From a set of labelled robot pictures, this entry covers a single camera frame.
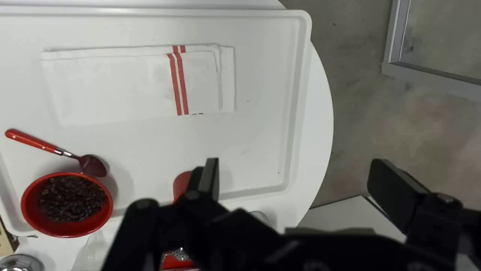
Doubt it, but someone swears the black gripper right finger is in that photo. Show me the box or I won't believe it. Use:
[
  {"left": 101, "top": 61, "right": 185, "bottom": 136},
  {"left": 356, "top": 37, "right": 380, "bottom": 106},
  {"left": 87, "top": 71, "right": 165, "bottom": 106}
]
[{"left": 367, "top": 158, "right": 481, "bottom": 258}]

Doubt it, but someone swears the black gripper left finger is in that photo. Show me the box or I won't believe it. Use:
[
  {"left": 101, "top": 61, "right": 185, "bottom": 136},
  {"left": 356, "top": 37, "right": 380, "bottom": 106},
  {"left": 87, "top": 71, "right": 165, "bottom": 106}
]
[{"left": 177, "top": 157, "right": 237, "bottom": 223}]

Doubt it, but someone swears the white towel with red stripes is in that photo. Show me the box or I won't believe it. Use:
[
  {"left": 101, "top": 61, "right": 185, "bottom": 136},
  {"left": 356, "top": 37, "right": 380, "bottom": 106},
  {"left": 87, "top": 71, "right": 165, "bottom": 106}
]
[{"left": 39, "top": 44, "right": 237, "bottom": 128}]

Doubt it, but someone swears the large white plastic tray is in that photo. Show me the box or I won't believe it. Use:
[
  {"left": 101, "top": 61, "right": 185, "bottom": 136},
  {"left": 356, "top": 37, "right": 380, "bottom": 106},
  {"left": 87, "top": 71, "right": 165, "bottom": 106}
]
[{"left": 0, "top": 6, "right": 314, "bottom": 238}]

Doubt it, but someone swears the dark coffee beans heap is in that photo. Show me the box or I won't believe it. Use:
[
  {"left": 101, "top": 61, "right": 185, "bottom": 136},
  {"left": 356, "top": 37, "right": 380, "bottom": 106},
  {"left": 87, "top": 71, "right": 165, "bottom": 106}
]
[{"left": 35, "top": 175, "right": 108, "bottom": 223}]

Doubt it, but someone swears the red bowl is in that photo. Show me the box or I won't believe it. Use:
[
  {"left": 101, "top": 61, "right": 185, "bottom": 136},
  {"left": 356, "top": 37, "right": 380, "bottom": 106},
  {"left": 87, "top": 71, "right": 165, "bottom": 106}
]
[{"left": 20, "top": 171, "right": 116, "bottom": 240}]

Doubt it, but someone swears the small metal bowl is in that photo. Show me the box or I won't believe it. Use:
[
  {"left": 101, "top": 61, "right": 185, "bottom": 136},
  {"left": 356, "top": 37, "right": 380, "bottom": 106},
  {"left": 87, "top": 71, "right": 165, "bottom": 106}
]
[{"left": 0, "top": 253, "right": 42, "bottom": 271}]

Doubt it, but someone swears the red handled metal spoon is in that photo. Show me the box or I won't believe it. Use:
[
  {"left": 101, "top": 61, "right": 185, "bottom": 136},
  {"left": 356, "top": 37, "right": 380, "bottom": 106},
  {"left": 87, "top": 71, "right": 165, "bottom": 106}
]
[{"left": 3, "top": 128, "right": 110, "bottom": 180}]

